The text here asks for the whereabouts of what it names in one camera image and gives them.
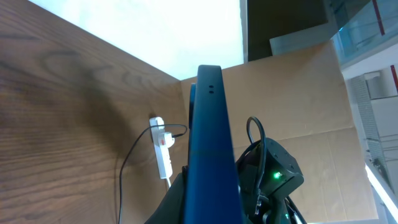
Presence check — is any black charging cable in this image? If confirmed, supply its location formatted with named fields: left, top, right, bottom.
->
left=118, top=124, right=188, bottom=224

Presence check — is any blue Galaxy smartphone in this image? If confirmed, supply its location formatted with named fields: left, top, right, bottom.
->
left=183, top=65, right=244, bottom=223

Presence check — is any white power strip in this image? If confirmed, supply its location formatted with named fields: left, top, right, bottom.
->
left=149, top=117, right=175, bottom=179

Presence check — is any brown cardboard panel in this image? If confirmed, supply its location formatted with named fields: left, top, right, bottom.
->
left=180, top=40, right=379, bottom=223

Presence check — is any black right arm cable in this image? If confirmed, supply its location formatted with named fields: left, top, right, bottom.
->
left=236, top=116, right=307, bottom=224

